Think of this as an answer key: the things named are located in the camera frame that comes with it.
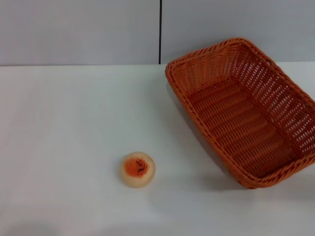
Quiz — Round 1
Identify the round bun with orange centre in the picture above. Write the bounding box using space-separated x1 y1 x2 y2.
120 151 156 189

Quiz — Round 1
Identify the orange woven plastic basket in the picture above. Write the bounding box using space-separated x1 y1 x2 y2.
164 37 315 190

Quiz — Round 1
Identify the black vertical wall strip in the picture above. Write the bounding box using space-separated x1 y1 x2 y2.
158 0 163 65

